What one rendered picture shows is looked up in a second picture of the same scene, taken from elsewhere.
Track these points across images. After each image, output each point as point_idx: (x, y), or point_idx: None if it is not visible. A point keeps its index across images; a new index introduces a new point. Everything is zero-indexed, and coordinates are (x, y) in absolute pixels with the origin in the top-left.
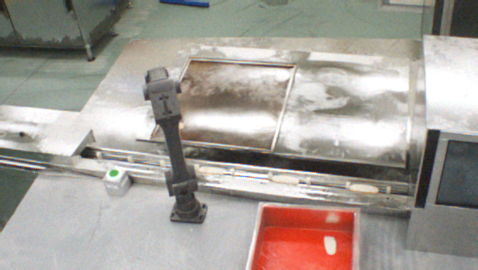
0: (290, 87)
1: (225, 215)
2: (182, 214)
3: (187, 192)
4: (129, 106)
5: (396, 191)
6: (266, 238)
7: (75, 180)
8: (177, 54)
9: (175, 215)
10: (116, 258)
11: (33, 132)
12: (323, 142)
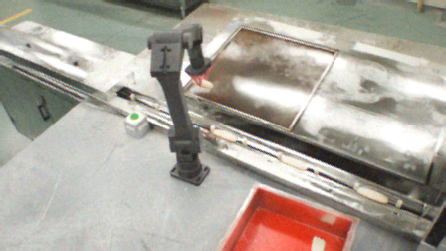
0: (326, 72)
1: (223, 184)
2: (180, 172)
3: (189, 152)
4: None
5: (407, 207)
6: (254, 220)
7: (106, 115)
8: None
9: (175, 171)
10: (108, 198)
11: (86, 64)
12: (343, 133)
